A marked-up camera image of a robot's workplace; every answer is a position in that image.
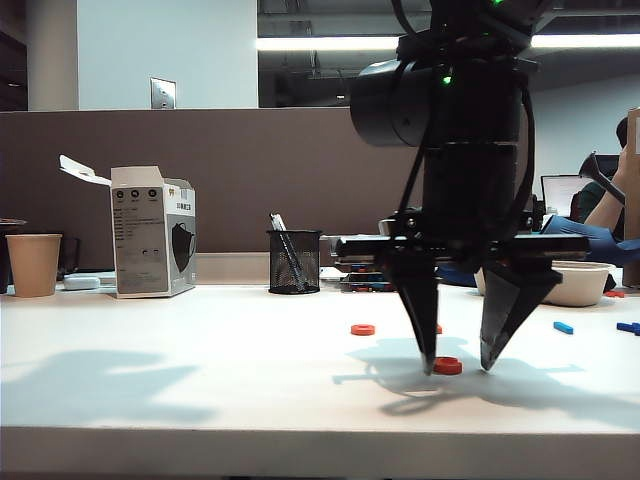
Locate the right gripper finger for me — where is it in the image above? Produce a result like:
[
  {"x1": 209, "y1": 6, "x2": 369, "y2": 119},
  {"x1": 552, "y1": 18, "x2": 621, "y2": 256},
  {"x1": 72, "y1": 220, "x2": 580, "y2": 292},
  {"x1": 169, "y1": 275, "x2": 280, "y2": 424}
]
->
[
  {"x1": 478, "y1": 258, "x2": 565, "y2": 373},
  {"x1": 381, "y1": 248, "x2": 442, "y2": 377}
]

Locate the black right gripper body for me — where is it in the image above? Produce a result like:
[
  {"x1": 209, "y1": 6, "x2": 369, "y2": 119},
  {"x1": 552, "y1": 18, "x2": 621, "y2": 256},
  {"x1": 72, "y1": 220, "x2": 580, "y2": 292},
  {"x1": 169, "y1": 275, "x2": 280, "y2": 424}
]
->
[{"x1": 333, "y1": 143, "x2": 592, "y2": 275}]

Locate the red letter c magnet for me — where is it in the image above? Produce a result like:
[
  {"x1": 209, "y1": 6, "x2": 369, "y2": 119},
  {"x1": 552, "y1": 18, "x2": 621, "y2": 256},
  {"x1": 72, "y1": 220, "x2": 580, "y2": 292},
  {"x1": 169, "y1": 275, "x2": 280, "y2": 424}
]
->
[{"x1": 431, "y1": 356, "x2": 464, "y2": 377}]

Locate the bare person forearm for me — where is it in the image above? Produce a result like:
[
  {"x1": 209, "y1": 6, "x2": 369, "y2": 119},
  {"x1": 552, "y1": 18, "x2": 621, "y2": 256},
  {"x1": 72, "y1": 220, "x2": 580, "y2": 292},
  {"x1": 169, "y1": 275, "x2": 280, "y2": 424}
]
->
[{"x1": 583, "y1": 148, "x2": 632, "y2": 229}]

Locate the beige oval container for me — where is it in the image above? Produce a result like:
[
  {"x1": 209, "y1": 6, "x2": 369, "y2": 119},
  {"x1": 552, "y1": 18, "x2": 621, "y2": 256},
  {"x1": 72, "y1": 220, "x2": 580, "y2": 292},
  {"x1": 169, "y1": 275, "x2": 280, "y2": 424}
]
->
[{"x1": 472, "y1": 260, "x2": 617, "y2": 308}]

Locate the bright computer monitor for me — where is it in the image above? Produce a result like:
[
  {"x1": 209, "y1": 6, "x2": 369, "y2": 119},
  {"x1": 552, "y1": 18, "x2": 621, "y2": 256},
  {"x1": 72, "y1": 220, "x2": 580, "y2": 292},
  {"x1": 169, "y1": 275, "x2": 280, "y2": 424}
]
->
[{"x1": 540, "y1": 174, "x2": 594, "y2": 219}]

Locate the person in green shirt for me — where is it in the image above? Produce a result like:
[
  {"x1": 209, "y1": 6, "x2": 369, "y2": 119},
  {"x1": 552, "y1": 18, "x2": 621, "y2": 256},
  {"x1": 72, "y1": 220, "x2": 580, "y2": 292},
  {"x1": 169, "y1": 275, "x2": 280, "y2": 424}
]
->
[{"x1": 571, "y1": 116, "x2": 633, "y2": 224}]

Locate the black mesh pen holder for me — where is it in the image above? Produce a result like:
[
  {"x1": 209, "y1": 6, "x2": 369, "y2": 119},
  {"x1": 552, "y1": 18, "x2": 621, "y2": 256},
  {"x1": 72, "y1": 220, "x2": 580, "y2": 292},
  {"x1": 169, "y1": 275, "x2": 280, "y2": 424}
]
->
[{"x1": 265, "y1": 229, "x2": 323, "y2": 295}]

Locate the black white pen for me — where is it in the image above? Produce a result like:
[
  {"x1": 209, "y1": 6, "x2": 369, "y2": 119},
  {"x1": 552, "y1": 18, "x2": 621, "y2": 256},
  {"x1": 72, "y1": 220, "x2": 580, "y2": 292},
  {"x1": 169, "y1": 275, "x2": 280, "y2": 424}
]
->
[{"x1": 269, "y1": 212, "x2": 309, "y2": 292}]

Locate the brown cardboard box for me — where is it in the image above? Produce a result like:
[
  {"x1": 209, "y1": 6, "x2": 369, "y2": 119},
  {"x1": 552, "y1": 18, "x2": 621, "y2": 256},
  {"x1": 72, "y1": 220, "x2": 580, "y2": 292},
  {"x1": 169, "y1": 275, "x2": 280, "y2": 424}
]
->
[{"x1": 624, "y1": 106, "x2": 640, "y2": 289}]

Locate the long ceiling light strip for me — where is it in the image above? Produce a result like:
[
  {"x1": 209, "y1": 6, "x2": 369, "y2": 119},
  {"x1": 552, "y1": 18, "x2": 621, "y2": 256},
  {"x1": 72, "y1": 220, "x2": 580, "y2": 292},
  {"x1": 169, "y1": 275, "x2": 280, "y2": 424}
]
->
[{"x1": 256, "y1": 33, "x2": 640, "y2": 52}]

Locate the brown fabric desk partition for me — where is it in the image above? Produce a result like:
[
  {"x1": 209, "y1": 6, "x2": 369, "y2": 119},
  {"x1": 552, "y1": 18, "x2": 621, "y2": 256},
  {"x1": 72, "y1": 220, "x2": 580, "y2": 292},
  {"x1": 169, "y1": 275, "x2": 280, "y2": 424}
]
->
[{"x1": 0, "y1": 106, "x2": 532, "y2": 271}]

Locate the white grey mask box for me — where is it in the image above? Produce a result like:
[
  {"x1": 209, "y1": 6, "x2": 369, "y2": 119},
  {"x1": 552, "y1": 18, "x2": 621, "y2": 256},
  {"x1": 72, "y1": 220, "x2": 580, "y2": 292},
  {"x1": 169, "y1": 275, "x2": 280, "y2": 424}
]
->
[{"x1": 58, "y1": 153, "x2": 198, "y2": 300}]

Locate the small white case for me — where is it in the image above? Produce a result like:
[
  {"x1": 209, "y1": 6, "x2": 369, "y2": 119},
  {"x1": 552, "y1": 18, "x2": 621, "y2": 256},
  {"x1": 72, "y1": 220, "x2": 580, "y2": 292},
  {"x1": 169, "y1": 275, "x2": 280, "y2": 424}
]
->
[{"x1": 62, "y1": 274, "x2": 102, "y2": 292}]

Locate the dark glass tumbler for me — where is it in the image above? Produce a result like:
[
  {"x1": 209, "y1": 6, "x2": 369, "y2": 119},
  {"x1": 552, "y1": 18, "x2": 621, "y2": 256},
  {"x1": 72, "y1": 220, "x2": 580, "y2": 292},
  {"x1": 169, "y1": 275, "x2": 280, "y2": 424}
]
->
[{"x1": 56, "y1": 236, "x2": 82, "y2": 282}]

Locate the brown paper cup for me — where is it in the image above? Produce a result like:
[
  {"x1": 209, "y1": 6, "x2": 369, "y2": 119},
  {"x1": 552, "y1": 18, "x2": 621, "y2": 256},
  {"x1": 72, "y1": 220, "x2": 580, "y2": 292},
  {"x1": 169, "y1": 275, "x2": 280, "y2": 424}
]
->
[{"x1": 4, "y1": 233, "x2": 64, "y2": 298}]

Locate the metal wall plate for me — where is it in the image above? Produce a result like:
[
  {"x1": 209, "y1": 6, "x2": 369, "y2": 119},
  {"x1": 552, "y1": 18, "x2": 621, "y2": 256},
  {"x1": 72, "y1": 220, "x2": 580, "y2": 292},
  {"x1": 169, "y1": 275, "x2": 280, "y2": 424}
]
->
[{"x1": 149, "y1": 76, "x2": 177, "y2": 110}]

